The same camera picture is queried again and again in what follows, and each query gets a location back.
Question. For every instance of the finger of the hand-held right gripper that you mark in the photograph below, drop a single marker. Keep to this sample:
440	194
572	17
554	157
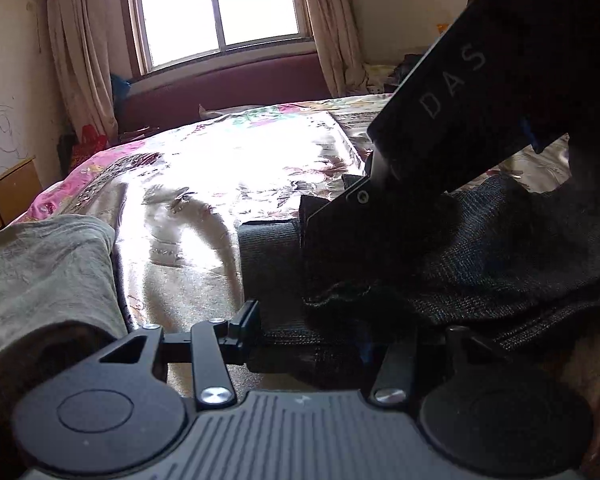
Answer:
350	220

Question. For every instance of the wooden cabinet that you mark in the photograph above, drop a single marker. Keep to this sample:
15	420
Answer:
12	195

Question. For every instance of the maroon bed headboard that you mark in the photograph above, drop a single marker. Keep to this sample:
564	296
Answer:
230	85

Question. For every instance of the floral satin blanket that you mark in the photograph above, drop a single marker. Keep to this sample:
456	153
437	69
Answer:
205	185

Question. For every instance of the pile of clothes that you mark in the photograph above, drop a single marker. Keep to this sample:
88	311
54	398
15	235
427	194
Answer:
395	72

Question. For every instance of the blue bag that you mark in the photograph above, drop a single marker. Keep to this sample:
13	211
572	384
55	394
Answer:
120	87

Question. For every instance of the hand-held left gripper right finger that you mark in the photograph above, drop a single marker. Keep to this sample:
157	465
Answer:
392	375

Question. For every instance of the grey-green cloth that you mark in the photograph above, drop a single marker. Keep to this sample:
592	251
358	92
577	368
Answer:
40	280

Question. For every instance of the red cloth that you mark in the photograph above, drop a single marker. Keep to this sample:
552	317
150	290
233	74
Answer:
90	145

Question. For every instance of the dark grey pants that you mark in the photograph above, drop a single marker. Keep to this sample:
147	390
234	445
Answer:
505	260

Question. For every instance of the window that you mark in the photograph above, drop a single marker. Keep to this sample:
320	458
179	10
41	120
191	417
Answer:
220	5

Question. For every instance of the beige curtain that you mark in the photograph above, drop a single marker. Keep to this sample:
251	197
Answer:
332	25
82	50

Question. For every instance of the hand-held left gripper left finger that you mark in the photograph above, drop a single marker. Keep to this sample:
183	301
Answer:
242	335

